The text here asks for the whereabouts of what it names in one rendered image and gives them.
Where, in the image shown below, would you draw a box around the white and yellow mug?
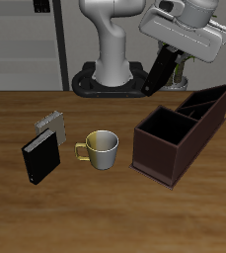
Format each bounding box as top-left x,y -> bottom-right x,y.
73,129 -> 120,171

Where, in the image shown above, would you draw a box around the black items on shelf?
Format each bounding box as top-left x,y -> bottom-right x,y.
33,0 -> 51,14

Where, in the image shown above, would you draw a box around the flat black base plate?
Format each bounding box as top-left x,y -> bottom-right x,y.
71,61 -> 152,99

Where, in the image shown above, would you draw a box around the dark brown desk caddy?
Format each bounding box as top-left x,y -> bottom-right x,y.
128,82 -> 226,191

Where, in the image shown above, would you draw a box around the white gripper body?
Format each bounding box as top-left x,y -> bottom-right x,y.
138,7 -> 226,64

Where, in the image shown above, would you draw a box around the pot plant in white pot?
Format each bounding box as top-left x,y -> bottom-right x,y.
157,43 -> 197,93

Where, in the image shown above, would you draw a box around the grey book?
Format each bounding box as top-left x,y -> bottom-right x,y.
34,110 -> 68,147

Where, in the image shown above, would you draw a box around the grey shelf unit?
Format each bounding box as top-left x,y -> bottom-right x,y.
0,0 -> 70,92

